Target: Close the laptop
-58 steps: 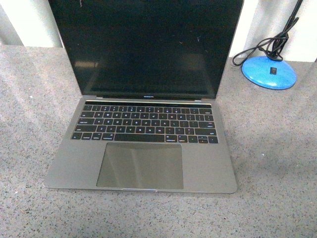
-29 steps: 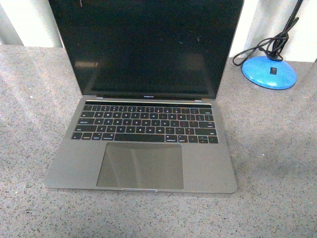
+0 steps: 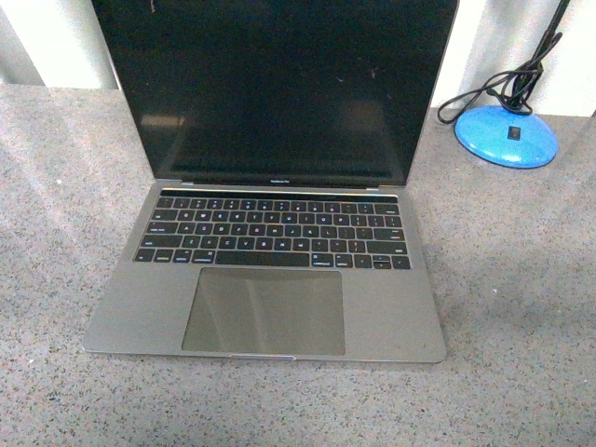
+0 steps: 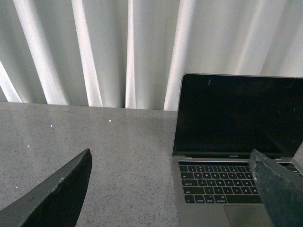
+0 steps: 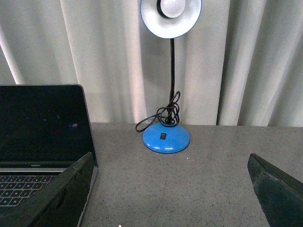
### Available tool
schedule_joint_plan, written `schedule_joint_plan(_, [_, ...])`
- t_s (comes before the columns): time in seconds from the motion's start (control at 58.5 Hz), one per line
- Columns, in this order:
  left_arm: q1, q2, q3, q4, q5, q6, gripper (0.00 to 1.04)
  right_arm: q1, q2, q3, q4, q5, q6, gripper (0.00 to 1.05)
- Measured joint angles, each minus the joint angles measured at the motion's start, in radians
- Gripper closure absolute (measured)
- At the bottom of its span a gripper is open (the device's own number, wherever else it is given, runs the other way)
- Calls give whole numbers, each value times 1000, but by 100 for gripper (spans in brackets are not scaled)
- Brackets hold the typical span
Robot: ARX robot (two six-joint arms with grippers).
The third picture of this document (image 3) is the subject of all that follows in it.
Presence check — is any blue desk lamp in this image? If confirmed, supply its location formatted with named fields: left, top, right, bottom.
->
left=454, top=1, right=569, bottom=169

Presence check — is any grey laptop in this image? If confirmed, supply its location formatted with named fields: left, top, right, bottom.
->
left=83, top=1, right=458, bottom=363

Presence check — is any black lamp power cable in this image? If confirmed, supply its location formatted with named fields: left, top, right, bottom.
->
left=437, top=31, right=564, bottom=125

